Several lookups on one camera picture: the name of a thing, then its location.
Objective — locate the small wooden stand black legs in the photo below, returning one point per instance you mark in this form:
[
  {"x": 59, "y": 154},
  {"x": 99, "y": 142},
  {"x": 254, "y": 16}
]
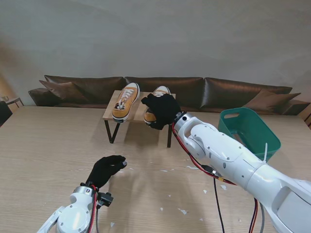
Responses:
[{"x": 111, "y": 106}]

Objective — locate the light wooden furniture piece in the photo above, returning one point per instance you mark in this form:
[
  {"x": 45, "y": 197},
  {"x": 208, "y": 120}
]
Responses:
[{"x": 306, "y": 120}]

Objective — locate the small background side table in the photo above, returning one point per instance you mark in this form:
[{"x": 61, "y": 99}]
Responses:
[{"x": 13, "y": 100}]

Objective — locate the yellow canvas sneaker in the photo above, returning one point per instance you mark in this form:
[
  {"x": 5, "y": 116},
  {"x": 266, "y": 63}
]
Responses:
[
  {"x": 149, "y": 116},
  {"x": 126, "y": 104}
]

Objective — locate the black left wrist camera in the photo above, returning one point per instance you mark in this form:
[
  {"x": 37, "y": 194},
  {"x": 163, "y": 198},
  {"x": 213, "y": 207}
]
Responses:
[{"x": 105, "y": 199}]

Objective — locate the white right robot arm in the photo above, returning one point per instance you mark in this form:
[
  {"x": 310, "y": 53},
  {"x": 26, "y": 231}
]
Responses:
[{"x": 243, "y": 157}]

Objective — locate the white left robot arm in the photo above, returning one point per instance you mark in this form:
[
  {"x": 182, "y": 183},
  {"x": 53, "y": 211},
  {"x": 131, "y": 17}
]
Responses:
[{"x": 70, "y": 213}]

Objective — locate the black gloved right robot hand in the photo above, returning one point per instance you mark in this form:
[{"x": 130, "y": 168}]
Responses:
[{"x": 162, "y": 109}]

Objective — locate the teal plastic basin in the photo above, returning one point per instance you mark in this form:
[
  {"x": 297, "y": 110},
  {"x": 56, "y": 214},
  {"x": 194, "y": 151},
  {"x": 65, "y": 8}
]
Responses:
[{"x": 247, "y": 123}]

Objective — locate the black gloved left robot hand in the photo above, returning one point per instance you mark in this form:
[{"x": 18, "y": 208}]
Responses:
[{"x": 104, "y": 170}]

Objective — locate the brown leather sofa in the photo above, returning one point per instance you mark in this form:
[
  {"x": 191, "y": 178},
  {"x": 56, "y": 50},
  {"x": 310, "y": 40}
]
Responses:
[{"x": 189, "y": 92}]

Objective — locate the brown cushion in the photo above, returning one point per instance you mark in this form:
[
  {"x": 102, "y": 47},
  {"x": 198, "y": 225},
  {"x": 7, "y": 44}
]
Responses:
[
  {"x": 269, "y": 100},
  {"x": 65, "y": 91}
]

